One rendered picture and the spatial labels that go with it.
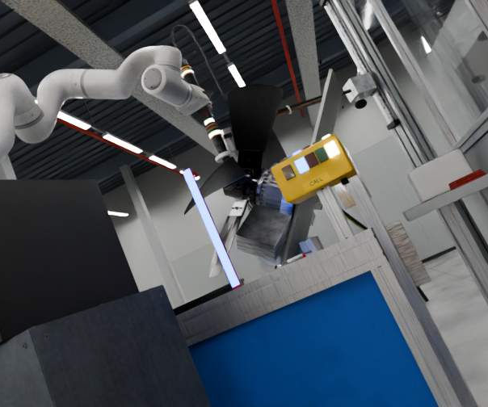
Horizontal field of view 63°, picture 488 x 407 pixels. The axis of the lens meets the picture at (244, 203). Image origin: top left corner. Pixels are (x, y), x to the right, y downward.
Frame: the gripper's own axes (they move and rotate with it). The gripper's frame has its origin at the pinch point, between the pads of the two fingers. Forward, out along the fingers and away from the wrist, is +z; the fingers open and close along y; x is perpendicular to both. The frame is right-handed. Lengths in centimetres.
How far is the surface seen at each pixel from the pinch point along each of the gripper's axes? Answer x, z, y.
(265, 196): -39.1, -0.1, 6.7
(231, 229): -43.7, 1.3, -9.6
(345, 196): -49, 18, 28
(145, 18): 397, 436, -165
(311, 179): -48, -41, 28
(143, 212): 237, 871, -575
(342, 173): -50, -41, 35
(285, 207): -46.0, -3.6, 12.1
